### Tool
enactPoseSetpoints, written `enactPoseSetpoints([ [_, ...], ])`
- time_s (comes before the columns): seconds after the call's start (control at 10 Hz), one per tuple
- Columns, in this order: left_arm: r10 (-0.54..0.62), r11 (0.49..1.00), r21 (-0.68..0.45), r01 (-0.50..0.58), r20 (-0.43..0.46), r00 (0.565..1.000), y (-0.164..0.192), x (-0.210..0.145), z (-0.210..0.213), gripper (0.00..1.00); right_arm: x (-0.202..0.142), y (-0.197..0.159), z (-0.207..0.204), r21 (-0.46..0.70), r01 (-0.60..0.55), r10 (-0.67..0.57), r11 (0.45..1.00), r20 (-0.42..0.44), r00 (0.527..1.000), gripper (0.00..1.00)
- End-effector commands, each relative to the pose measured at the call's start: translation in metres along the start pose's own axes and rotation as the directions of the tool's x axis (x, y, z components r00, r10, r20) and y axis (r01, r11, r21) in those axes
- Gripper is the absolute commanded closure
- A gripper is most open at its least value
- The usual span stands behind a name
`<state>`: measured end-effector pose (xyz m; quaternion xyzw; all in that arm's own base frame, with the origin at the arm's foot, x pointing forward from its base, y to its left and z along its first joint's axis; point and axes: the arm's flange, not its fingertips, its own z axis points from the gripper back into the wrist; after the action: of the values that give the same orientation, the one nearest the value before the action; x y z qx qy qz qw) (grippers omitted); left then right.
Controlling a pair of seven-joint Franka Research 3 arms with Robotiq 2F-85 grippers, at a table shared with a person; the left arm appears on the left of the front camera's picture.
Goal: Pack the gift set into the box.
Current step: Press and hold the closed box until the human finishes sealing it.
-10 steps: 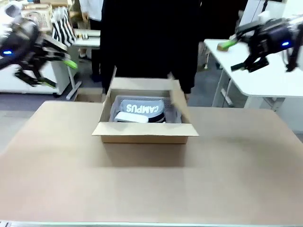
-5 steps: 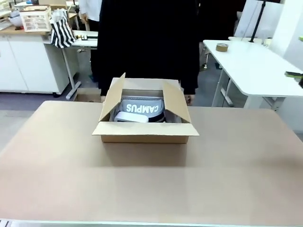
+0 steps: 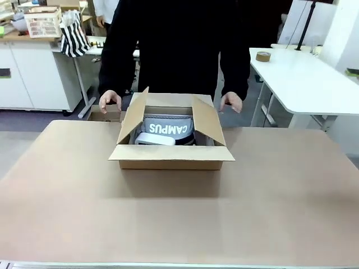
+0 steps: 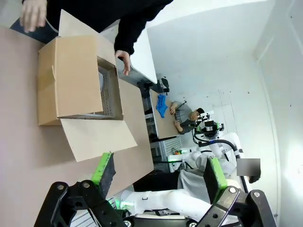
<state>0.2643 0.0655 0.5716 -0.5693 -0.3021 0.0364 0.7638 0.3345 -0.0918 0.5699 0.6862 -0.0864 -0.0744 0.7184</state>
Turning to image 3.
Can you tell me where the white cabinet wooden top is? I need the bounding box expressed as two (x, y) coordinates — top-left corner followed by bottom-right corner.
(0, 32), (85, 113)

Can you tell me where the black white striped bag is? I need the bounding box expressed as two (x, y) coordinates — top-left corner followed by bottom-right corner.
(59, 10), (92, 58)

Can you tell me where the white rounded gift item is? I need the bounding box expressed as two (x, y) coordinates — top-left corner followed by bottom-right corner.
(134, 132), (177, 146)

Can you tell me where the white board panel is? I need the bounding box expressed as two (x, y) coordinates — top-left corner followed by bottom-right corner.
(277, 0), (337, 45)

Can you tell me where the white red plastic crate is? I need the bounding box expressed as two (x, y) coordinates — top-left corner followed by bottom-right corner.
(24, 6), (63, 39)

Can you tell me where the black pole stand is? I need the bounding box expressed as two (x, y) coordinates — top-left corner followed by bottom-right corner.
(294, 0), (318, 52)

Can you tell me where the person's right forearm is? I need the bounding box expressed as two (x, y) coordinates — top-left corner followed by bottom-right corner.
(98, 41), (135, 98)

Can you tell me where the person's left forearm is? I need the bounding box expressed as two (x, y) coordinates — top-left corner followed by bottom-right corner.
(218, 47), (251, 100)

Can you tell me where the brown cardboard shipping box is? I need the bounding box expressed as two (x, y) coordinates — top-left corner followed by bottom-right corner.
(108, 86), (236, 171)

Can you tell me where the figure in black dress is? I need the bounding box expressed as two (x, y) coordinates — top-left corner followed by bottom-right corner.
(248, 0), (289, 49)

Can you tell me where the small open cardboard box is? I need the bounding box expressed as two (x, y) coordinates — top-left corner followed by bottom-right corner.
(86, 105), (127, 123)

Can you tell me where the person's left hand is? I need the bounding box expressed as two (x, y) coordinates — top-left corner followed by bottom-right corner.
(218, 91), (243, 114)

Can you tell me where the white desk gray leg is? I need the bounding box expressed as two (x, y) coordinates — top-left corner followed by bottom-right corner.
(52, 35), (141, 119)

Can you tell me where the person's right hand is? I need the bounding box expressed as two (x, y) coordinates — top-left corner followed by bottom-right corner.
(99, 90), (123, 114)

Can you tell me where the gray Campus fabric item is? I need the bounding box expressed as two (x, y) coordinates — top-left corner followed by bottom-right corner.
(139, 113), (197, 146)

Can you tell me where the person in white shirt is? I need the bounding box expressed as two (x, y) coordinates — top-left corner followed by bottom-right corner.
(92, 0), (113, 29)

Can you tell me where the large white table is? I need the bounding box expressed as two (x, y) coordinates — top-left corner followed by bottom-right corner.
(248, 47), (359, 132)

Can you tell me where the person in black sweater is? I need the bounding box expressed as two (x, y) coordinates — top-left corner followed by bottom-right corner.
(98, 0), (251, 102)

